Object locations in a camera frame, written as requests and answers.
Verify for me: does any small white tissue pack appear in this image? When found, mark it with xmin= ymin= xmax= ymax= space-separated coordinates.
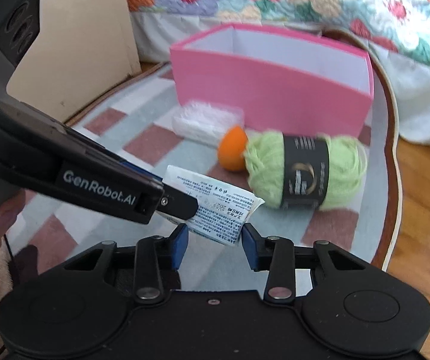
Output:
xmin=163 ymin=165 xmax=264 ymax=246

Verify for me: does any green yarn ball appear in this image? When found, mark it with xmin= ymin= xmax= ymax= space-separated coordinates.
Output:
xmin=243 ymin=131 xmax=368 ymax=210

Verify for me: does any orange makeup sponge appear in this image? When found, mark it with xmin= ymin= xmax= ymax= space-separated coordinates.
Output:
xmin=217 ymin=126 xmax=248 ymax=172

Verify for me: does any clear floss pick box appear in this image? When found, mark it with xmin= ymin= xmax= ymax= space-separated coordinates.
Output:
xmin=172 ymin=100 xmax=245 ymax=147

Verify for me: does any beige wooden cabinet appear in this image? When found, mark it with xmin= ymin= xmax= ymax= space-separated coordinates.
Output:
xmin=7 ymin=0 xmax=141 ymax=121

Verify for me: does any checkered rug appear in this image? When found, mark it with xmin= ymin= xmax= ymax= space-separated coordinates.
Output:
xmin=8 ymin=60 xmax=401 ymax=290

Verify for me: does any pink cardboard box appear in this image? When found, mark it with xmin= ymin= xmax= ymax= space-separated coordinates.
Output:
xmin=170 ymin=23 xmax=375 ymax=137

